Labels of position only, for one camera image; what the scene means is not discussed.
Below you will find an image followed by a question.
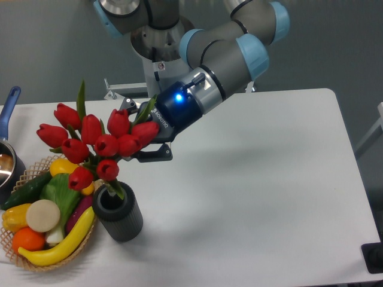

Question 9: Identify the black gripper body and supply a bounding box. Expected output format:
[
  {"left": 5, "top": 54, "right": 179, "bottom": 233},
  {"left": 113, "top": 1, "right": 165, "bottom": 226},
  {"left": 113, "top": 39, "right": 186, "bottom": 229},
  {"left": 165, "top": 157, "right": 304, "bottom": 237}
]
[{"left": 149, "top": 81, "right": 203, "bottom": 144}]

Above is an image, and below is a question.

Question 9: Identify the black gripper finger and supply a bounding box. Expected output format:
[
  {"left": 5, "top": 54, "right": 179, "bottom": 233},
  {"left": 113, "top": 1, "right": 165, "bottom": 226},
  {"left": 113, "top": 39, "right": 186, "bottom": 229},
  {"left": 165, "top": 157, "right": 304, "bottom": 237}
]
[
  {"left": 123, "top": 143, "right": 173, "bottom": 163},
  {"left": 119, "top": 97, "right": 141, "bottom": 117}
]

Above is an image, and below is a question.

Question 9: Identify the red tulip bouquet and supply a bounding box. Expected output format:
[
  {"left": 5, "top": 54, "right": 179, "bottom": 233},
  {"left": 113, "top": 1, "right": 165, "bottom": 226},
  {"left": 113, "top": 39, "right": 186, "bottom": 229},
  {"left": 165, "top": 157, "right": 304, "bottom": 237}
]
[{"left": 37, "top": 84, "right": 160, "bottom": 199}]

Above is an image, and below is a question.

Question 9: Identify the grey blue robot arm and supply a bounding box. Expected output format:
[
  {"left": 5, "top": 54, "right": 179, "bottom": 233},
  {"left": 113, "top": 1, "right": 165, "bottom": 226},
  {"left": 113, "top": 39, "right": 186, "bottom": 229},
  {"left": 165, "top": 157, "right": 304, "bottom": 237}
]
[{"left": 93, "top": 1, "right": 290, "bottom": 162}]

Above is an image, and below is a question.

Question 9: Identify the dark grey ribbed vase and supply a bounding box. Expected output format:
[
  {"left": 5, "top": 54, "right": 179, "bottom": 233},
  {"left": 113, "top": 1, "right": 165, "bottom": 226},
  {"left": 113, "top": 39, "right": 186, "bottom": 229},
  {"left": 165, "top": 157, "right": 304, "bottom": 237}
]
[{"left": 92, "top": 183, "right": 144, "bottom": 242}]

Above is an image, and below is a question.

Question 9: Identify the yellow squash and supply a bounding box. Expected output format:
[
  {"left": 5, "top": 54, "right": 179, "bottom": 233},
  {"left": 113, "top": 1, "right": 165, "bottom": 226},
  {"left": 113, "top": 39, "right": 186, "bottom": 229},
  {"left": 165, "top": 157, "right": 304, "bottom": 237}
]
[{"left": 49, "top": 158, "right": 95, "bottom": 196}]

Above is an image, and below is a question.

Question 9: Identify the purple sweet potato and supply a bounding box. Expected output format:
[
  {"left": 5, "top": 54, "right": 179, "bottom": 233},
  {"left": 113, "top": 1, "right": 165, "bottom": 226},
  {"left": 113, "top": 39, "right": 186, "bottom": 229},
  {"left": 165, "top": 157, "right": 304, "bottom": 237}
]
[{"left": 65, "top": 196, "right": 93, "bottom": 234}]

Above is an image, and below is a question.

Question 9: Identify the woven wicker basket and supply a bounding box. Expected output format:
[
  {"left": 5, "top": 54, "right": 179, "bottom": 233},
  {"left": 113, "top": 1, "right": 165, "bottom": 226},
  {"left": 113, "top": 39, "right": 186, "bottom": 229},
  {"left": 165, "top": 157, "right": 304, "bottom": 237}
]
[{"left": 1, "top": 155, "right": 98, "bottom": 272}]

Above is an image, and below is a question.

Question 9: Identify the green bok choy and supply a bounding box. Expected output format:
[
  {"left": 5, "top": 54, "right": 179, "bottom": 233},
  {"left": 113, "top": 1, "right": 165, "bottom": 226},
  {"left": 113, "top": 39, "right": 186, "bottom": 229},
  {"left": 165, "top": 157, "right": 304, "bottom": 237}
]
[{"left": 39, "top": 173, "right": 80, "bottom": 248}]

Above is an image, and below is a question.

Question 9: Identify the green cucumber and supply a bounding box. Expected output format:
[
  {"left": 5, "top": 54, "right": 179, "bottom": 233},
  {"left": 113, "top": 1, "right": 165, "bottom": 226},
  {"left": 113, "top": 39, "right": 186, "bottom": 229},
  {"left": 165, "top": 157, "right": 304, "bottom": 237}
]
[{"left": 1, "top": 172, "right": 52, "bottom": 210}]

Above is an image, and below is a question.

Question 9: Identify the yellow banana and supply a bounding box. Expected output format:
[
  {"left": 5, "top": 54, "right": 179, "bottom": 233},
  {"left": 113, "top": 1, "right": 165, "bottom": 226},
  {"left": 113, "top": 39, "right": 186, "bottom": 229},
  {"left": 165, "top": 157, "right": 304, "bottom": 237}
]
[{"left": 18, "top": 207, "right": 95, "bottom": 267}]

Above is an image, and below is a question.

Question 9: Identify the beige round disc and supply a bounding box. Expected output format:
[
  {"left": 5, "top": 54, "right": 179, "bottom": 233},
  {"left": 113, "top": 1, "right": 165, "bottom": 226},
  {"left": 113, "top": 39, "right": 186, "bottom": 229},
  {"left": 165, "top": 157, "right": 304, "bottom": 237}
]
[{"left": 26, "top": 199, "right": 60, "bottom": 233}]

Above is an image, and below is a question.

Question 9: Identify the yellow bell pepper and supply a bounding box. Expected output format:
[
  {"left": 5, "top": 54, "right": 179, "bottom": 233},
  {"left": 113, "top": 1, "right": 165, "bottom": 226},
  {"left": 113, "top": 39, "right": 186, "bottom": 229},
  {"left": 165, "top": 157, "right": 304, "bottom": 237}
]
[{"left": 2, "top": 203, "right": 32, "bottom": 233}]

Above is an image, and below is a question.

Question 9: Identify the orange fruit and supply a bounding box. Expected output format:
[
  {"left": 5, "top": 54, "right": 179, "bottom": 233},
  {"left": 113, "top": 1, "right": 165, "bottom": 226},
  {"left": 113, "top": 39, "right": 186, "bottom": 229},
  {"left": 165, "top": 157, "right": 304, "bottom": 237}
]
[{"left": 12, "top": 227, "right": 45, "bottom": 253}]

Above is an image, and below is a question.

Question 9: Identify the black device at edge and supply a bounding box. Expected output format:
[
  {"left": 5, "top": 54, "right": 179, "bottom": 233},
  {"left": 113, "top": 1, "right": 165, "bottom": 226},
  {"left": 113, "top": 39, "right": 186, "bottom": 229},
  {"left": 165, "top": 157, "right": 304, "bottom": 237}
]
[{"left": 361, "top": 242, "right": 382, "bottom": 274}]

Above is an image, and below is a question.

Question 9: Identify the white metal base frame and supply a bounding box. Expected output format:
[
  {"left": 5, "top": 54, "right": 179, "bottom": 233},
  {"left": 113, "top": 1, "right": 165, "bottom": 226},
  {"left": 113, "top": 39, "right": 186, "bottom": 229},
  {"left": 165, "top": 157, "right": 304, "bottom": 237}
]
[{"left": 105, "top": 65, "right": 259, "bottom": 101}]

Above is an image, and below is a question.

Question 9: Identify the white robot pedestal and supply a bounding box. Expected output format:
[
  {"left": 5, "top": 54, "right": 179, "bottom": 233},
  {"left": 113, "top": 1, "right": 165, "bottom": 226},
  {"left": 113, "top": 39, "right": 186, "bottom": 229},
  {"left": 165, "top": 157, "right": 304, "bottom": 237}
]
[{"left": 130, "top": 16, "right": 194, "bottom": 97}]

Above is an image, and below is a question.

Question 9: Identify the blue handled saucepan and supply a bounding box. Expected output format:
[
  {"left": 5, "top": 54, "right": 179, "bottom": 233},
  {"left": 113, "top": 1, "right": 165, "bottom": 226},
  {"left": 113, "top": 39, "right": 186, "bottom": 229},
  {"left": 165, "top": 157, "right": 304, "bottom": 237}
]
[{"left": 1, "top": 86, "right": 26, "bottom": 204}]

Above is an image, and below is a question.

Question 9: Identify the white frame at right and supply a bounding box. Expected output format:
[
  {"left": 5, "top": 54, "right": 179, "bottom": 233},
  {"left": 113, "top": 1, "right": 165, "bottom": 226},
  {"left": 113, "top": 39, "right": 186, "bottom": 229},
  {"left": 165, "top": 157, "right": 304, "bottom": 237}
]
[{"left": 354, "top": 102, "right": 382, "bottom": 160}]

